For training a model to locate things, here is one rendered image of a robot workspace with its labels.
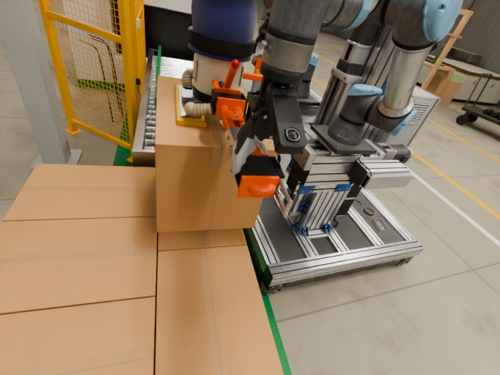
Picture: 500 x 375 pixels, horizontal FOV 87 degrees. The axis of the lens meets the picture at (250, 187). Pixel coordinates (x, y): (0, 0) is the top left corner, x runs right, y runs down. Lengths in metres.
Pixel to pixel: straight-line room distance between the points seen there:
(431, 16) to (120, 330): 1.22
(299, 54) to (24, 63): 2.06
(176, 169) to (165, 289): 0.47
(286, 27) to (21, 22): 1.97
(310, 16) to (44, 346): 1.07
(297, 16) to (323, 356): 1.62
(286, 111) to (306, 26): 0.11
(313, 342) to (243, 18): 1.59
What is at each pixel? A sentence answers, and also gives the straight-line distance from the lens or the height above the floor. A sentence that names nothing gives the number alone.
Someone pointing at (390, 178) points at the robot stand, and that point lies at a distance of 1.34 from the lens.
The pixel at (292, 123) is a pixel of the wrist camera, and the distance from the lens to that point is 0.41.
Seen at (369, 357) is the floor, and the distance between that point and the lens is 1.89.
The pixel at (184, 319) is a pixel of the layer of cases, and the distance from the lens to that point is 1.05.
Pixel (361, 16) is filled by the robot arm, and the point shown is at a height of 1.49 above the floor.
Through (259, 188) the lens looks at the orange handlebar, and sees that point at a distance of 0.48.
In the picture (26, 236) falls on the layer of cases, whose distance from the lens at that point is 1.37.
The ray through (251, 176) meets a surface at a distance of 0.48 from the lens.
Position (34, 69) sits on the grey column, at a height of 0.76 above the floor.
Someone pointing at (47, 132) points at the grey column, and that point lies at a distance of 2.52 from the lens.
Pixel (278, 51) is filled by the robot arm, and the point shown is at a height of 1.43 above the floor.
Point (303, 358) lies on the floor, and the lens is 1.70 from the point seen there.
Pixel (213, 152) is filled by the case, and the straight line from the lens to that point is 0.85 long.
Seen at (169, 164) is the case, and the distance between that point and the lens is 0.87.
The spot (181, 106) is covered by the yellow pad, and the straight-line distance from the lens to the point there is 1.02.
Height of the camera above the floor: 1.50
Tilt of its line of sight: 38 degrees down
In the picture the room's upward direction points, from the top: 15 degrees clockwise
